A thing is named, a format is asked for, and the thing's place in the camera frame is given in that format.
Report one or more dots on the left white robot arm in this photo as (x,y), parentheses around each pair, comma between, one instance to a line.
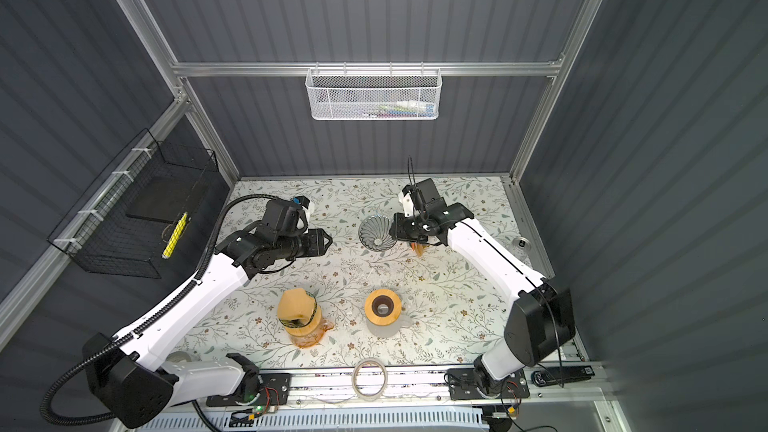
(129,371)

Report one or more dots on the black remote device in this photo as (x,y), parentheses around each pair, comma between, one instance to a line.
(559,376)

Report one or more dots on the white vented cable duct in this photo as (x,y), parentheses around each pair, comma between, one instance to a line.
(439,418)

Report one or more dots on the orange coffee filter box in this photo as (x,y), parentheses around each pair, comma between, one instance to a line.
(419,248)

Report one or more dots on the clear plastic bottle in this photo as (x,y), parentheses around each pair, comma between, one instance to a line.
(521,246)

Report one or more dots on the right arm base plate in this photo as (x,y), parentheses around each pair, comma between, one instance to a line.
(466,384)

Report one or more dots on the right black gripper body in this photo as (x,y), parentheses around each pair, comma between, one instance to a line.
(405,231)

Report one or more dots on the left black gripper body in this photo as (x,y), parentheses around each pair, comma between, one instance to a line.
(318,240)

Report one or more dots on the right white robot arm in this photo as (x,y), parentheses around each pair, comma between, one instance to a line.
(541,317)

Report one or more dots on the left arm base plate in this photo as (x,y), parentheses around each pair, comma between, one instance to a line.
(269,389)

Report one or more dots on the black wire basket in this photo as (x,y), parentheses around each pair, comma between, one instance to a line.
(123,228)

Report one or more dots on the tape roll centre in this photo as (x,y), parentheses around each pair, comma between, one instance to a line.
(369,379)

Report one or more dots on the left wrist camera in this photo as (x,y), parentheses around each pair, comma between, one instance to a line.
(305,203)

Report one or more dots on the grey glass dripper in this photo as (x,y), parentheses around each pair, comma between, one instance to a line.
(374,233)

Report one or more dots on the yellow striped stick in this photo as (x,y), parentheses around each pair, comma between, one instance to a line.
(175,236)

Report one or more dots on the clear tape roll left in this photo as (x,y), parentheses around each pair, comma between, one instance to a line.
(180,357)

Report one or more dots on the white wire basket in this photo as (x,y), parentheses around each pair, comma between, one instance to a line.
(389,93)

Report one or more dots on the orange glass carafe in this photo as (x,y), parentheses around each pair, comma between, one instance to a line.
(311,335)

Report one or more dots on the green glass dripper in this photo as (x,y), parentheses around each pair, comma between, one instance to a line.
(299,316)

